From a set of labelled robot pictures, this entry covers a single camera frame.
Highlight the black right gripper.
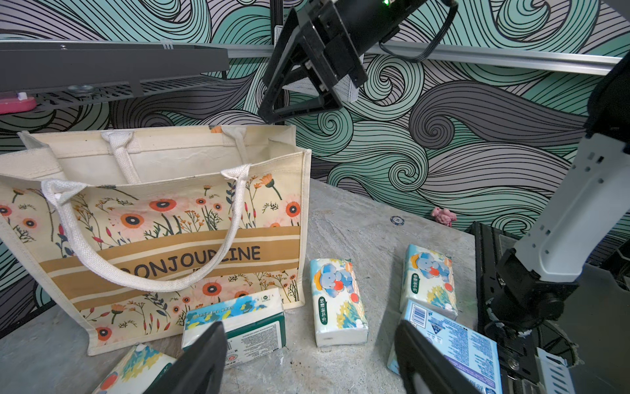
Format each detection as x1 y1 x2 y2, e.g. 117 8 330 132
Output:
259 1 424 124

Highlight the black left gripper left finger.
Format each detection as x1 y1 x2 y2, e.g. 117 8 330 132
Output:
144 322 227 394

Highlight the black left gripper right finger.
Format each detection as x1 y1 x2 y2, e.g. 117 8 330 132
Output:
394 320 479 394

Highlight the green blue tissue pack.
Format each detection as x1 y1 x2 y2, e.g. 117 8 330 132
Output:
181 287 286 368

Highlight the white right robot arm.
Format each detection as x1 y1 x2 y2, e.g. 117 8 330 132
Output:
259 1 629 332

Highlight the floral canvas tote bag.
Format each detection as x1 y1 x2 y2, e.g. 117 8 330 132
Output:
1 125 312 356

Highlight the light blue wipes pack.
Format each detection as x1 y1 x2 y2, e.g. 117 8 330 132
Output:
401 300 503 393

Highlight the elephant print tissue pack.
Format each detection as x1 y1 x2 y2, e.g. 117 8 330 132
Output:
400 245 458 320
93 344 177 393
309 259 369 347

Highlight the pink plush toy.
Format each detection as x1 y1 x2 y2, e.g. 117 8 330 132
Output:
431 207 457 228

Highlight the pink item on shelf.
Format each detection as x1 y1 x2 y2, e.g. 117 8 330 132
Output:
0 92 37 115

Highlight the aluminium wall rail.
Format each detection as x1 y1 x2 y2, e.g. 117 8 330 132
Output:
0 38 623 77

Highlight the black wall shelf tray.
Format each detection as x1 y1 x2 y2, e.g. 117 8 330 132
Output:
1 46 229 112

